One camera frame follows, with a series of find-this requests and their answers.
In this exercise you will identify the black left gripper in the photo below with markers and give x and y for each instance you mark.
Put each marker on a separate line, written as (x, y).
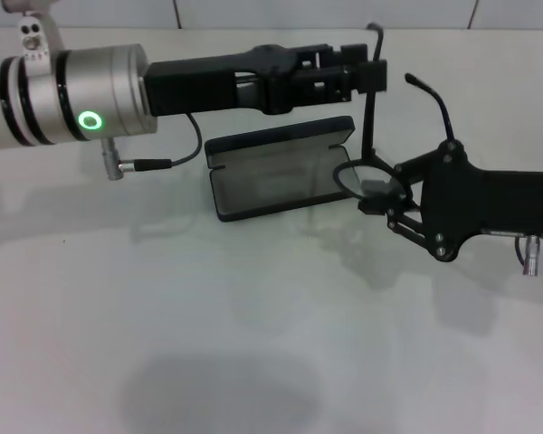
(199, 86)

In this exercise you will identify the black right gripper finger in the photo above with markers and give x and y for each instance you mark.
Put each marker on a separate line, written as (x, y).
(371, 76)
(355, 53)

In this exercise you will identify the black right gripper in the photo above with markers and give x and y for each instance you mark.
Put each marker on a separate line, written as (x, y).
(493, 203)

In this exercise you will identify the black round glasses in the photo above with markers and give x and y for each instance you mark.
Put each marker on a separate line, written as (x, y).
(368, 126)

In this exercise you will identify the black glasses case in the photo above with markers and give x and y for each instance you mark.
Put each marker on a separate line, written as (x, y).
(271, 185)

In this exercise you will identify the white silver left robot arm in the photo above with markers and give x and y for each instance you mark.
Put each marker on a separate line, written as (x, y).
(108, 86)

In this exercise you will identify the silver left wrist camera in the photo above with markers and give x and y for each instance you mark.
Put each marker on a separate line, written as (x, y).
(31, 6)

